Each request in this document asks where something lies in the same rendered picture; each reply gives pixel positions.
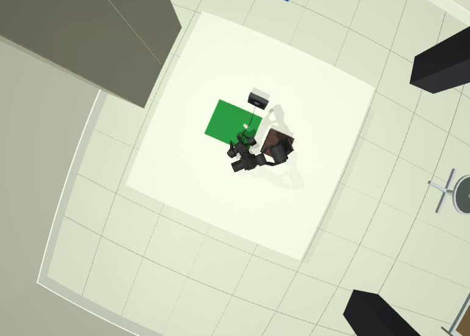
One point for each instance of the green circuit board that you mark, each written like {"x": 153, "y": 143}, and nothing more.
{"x": 228, "y": 121}

